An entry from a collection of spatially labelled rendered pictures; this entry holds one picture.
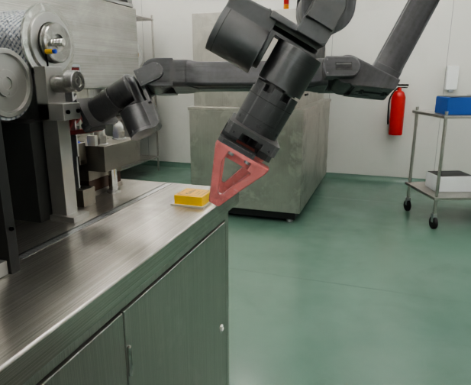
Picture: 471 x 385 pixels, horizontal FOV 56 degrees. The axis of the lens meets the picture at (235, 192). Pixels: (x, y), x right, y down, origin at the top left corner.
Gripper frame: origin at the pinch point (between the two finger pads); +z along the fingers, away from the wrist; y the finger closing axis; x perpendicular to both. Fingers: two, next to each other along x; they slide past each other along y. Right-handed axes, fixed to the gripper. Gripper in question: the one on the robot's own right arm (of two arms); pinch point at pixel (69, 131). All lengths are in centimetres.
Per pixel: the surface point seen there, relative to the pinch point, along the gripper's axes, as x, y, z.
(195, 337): -55, 2, -1
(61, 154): -5.9, -11.1, -4.0
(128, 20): 43, 78, 11
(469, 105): -72, 297, -102
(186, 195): -24.9, 7.0, -14.2
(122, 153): -8.5, 11.4, -1.7
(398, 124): -74, 427, -47
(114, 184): -14.1, 11.0, 4.7
